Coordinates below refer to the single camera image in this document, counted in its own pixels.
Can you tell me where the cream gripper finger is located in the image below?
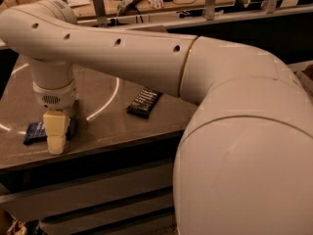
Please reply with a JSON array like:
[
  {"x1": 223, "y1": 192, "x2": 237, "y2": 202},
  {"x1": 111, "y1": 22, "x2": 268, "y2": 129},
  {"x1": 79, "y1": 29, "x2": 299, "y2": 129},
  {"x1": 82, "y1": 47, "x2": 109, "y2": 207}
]
[
  {"x1": 43, "y1": 111, "x2": 69, "y2": 136},
  {"x1": 47, "y1": 135, "x2": 66, "y2": 155}
]

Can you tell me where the grey power strip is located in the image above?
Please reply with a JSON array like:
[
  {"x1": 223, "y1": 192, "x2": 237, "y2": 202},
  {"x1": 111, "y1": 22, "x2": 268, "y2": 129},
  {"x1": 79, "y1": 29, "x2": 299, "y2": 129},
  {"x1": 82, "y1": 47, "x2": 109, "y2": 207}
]
[{"x1": 117, "y1": 0, "x2": 140, "y2": 16}]

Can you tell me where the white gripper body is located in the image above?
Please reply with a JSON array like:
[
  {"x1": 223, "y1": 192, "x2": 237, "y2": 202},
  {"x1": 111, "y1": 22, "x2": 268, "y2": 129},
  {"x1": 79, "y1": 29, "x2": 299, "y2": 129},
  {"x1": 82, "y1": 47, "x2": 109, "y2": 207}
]
[{"x1": 32, "y1": 81, "x2": 77, "y2": 110}]

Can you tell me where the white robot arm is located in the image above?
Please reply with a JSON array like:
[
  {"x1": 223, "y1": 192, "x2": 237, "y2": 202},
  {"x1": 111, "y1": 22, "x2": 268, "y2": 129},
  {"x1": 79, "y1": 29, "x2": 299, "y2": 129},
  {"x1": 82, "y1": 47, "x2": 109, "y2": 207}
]
[{"x1": 0, "y1": 0, "x2": 313, "y2": 235}]

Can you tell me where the grey metal rail frame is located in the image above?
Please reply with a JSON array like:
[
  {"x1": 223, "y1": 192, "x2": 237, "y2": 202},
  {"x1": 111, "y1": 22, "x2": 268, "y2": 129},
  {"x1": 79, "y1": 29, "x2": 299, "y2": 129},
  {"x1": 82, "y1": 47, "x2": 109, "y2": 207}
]
[{"x1": 77, "y1": 0, "x2": 313, "y2": 28}]

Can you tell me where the grey drawer cabinet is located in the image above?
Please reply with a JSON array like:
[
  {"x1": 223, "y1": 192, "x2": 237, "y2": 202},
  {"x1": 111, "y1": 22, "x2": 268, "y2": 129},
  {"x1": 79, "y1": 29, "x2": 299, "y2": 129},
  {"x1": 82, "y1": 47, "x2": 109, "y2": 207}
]
[{"x1": 1, "y1": 131, "x2": 181, "y2": 235}]

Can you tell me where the blue rxbar blueberry wrapper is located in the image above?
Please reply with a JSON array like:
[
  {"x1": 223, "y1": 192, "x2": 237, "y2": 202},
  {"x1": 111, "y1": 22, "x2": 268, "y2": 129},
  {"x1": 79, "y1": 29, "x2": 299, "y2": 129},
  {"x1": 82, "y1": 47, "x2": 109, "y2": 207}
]
[{"x1": 23, "y1": 117, "x2": 76, "y2": 146}]

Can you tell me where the black rxbar chocolate wrapper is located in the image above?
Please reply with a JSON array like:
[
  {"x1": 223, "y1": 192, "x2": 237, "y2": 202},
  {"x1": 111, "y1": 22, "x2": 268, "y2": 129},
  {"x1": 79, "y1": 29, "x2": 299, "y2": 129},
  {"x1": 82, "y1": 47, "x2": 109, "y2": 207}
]
[{"x1": 126, "y1": 87, "x2": 161, "y2": 118}]

